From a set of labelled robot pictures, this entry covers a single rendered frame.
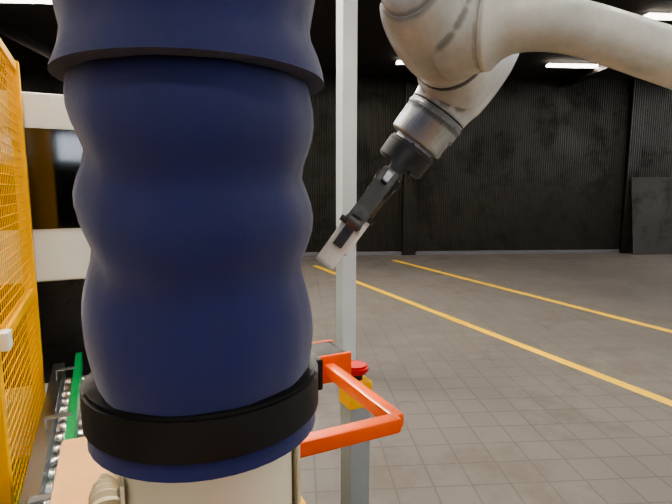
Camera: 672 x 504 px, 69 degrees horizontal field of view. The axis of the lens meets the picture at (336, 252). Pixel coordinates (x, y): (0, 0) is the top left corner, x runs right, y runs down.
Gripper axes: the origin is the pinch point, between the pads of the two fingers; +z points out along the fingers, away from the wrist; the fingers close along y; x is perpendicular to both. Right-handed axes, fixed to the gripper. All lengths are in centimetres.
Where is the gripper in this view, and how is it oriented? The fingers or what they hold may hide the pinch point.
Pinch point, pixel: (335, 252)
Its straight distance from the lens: 77.5
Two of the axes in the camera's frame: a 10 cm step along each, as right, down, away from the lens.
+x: -8.0, -6.0, 0.5
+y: 1.7, -1.4, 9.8
